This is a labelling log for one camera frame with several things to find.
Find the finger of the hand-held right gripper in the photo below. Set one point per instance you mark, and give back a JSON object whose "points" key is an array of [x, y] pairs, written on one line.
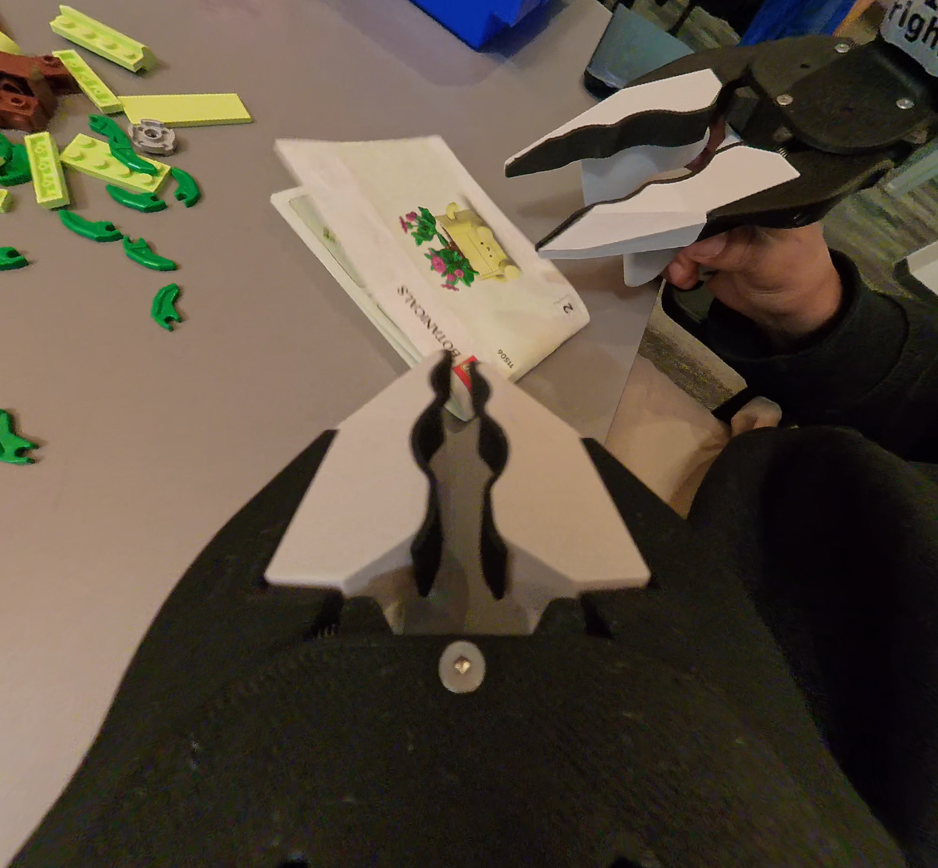
{"points": [[645, 106], [659, 223]]}

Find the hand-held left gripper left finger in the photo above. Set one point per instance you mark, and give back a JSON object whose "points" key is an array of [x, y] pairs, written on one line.
{"points": [[344, 516]]}

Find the person's right forearm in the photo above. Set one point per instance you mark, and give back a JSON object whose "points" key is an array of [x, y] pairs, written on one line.
{"points": [[865, 370]]}

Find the toy instruction booklet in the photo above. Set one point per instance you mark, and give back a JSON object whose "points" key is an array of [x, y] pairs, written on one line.
{"points": [[381, 186]]}

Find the lime flat tile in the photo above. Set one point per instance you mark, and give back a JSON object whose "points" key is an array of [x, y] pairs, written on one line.
{"points": [[183, 110]]}

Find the grey-blue chair seat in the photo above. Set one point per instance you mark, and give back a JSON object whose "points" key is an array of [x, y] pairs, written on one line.
{"points": [[637, 51]]}

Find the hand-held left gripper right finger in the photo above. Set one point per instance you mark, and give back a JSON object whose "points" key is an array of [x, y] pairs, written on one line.
{"points": [[571, 516]]}

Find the person's right hand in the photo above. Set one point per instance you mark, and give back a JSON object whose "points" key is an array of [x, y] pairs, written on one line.
{"points": [[777, 282]]}

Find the person's beige trouser leg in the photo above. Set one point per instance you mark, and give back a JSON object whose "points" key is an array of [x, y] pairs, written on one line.
{"points": [[659, 436]]}

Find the pile of toy bricks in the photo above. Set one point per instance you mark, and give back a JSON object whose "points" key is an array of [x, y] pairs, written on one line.
{"points": [[102, 164]]}

